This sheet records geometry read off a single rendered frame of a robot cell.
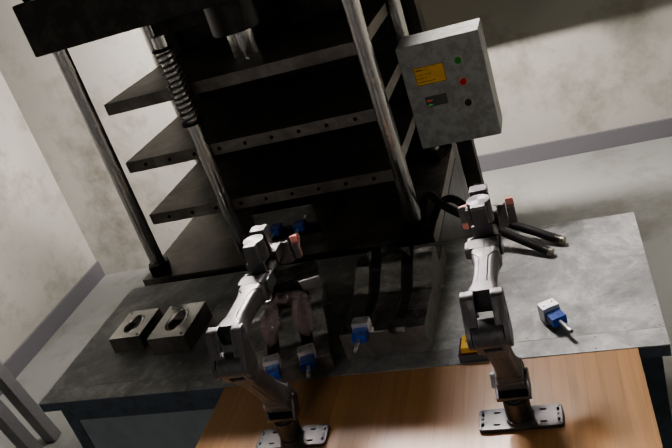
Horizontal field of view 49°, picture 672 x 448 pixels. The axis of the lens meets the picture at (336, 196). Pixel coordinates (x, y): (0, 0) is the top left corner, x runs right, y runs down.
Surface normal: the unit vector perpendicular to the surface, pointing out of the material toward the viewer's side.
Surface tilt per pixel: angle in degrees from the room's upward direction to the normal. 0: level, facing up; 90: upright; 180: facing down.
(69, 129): 90
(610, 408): 0
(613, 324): 0
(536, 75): 90
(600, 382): 0
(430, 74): 90
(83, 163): 90
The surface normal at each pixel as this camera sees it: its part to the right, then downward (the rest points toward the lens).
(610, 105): -0.20, 0.45
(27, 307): 0.93, -0.18
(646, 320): -0.29, -0.87
